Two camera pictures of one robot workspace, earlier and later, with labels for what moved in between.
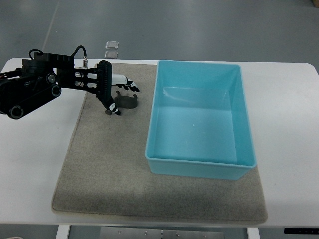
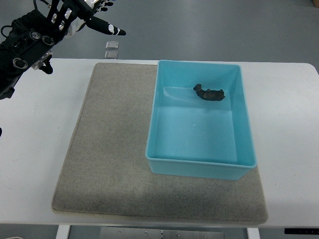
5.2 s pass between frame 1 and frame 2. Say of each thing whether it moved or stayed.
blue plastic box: stayed
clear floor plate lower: stayed
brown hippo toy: moved
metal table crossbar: stayed
